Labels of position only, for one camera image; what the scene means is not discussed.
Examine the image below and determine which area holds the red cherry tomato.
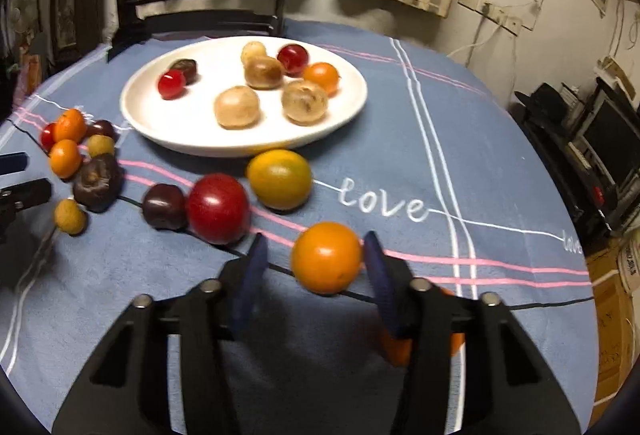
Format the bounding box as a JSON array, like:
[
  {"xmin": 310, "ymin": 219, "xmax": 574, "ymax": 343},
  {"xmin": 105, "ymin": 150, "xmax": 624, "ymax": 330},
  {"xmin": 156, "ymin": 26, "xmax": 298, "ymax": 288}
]
[
  {"xmin": 156, "ymin": 69, "xmax": 186, "ymax": 100},
  {"xmin": 39, "ymin": 122, "xmax": 55, "ymax": 152}
]

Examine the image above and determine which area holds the orange kumquat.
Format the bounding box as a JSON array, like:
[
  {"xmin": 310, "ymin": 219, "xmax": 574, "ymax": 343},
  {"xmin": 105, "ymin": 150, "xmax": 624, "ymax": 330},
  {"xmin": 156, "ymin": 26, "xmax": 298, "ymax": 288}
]
[{"xmin": 303, "ymin": 62, "xmax": 341, "ymax": 96}]

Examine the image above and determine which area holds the big red plum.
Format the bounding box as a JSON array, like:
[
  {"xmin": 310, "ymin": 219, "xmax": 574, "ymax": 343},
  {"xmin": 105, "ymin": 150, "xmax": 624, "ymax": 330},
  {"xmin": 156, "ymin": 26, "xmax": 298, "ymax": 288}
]
[{"xmin": 277, "ymin": 43, "xmax": 309, "ymax": 78}]

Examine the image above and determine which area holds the small orange mandarin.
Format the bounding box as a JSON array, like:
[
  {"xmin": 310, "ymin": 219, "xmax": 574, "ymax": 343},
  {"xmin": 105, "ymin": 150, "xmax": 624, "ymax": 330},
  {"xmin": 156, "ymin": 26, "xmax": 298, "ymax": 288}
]
[{"xmin": 49, "ymin": 140, "xmax": 82, "ymax": 180}]

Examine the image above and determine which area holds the red cherry tomato back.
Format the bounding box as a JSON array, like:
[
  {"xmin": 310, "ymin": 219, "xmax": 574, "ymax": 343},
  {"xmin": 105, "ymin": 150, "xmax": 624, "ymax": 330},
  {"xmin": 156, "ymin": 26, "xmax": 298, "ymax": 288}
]
[{"xmin": 39, "ymin": 122, "xmax": 55, "ymax": 152}]

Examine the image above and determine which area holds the white power cable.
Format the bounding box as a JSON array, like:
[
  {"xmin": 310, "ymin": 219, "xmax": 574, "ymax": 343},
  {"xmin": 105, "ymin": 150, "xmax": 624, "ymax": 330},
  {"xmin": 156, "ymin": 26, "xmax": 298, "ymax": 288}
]
[{"xmin": 446, "ymin": 9, "xmax": 501, "ymax": 60}]

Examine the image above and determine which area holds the large tan passion fruit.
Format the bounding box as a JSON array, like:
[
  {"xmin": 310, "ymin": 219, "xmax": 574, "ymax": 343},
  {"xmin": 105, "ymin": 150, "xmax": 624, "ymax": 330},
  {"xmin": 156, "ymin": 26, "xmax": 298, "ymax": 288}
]
[{"xmin": 281, "ymin": 81, "xmax": 329, "ymax": 125}]

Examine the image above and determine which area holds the pale yellow round fruit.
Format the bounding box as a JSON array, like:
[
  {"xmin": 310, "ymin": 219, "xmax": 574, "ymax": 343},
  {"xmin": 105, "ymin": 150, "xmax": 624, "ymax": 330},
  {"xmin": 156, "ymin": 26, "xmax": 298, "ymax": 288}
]
[{"xmin": 241, "ymin": 41, "xmax": 267, "ymax": 65}]

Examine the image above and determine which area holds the white oval plate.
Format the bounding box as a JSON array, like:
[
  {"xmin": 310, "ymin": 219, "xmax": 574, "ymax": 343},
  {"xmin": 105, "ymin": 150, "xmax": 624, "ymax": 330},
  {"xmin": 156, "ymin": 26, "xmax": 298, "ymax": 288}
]
[{"xmin": 120, "ymin": 36, "xmax": 369, "ymax": 158}]

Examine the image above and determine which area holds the computer monitor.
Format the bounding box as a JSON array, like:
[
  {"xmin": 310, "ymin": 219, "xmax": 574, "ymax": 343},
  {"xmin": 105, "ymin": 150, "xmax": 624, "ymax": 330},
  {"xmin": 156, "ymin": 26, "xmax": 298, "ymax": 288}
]
[{"xmin": 572, "ymin": 79, "xmax": 639, "ymax": 195}]

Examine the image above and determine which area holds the small yellow fruit back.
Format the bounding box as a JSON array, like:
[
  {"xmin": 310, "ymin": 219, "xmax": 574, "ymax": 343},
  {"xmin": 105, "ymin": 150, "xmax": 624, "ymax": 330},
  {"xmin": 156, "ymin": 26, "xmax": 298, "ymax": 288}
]
[{"xmin": 87, "ymin": 134, "xmax": 115, "ymax": 158}]

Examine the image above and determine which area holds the black hat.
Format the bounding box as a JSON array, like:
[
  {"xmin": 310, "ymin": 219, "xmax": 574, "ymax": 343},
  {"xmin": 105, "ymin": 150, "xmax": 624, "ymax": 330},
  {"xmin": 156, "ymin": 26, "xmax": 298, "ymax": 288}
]
[{"xmin": 514, "ymin": 83, "xmax": 568, "ymax": 125}]

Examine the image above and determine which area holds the electric fan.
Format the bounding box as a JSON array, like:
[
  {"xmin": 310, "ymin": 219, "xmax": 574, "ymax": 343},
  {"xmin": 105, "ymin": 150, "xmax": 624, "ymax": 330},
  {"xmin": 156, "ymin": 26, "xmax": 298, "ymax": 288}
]
[{"xmin": 9, "ymin": 0, "xmax": 38, "ymax": 34}]

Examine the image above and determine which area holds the yellow-green orange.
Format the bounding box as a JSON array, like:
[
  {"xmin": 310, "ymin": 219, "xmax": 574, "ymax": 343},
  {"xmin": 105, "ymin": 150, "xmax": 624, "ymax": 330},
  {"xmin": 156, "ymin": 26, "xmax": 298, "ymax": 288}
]
[{"xmin": 246, "ymin": 149, "xmax": 312, "ymax": 211}]

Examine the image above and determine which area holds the large orange mandarin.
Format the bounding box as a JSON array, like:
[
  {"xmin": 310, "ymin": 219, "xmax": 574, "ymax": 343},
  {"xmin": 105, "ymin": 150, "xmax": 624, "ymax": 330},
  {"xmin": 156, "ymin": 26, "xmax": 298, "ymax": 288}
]
[{"xmin": 54, "ymin": 108, "xmax": 88, "ymax": 144}]

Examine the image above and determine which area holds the dark purple plum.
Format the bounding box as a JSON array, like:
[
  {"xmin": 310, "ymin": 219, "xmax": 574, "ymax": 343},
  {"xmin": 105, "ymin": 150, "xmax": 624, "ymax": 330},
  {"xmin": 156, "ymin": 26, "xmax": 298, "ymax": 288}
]
[{"xmin": 141, "ymin": 184, "xmax": 188, "ymax": 230}]

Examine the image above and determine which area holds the small yellow-green longan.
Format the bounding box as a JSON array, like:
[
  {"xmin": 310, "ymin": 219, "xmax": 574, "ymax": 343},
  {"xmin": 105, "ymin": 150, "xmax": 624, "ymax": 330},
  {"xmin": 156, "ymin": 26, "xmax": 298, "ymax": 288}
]
[{"xmin": 53, "ymin": 199, "xmax": 87, "ymax": 236}]

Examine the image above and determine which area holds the large dark mangosteen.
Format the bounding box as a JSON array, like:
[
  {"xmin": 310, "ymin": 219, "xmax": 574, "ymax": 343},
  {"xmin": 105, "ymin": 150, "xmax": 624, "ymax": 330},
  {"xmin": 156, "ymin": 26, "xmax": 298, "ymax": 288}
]
[{"xmin": 73, "ymin": 154, "xmax": 124, "ymax": 213}]

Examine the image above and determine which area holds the tan round fruit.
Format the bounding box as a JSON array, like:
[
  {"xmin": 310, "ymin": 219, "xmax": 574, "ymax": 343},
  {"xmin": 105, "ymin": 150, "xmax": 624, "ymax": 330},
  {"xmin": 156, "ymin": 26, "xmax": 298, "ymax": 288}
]
[
  {"xmin": 214, "ymin": 85, "xmax": 262, "ymax": 129},
  {"xmin": 244, "ymin": 56, "xmax": 284, "ymax": 90}
]

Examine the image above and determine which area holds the wall power strip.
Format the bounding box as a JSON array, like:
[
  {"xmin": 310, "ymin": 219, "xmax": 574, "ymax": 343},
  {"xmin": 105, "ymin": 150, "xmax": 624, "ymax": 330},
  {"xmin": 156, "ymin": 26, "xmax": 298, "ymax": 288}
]
[{"xmin": 458, "ymin": 0, "xmax": 523, "ymax": 36}]

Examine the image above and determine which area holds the small dark plum back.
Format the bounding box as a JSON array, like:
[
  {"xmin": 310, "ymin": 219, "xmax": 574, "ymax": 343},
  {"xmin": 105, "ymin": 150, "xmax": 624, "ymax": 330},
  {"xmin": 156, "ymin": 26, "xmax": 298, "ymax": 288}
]
[{"xmin": 86, "ymin": 120, "xmax": 118, "ymax": 140}]

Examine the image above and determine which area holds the blue striped tablecloth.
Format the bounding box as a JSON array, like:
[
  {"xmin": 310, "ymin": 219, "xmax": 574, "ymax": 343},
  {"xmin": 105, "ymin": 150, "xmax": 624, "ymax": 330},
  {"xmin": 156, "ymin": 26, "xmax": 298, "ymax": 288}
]
[{"xmin": 1, "ymin": 22, "xmax": 598, "ymax": 434}]

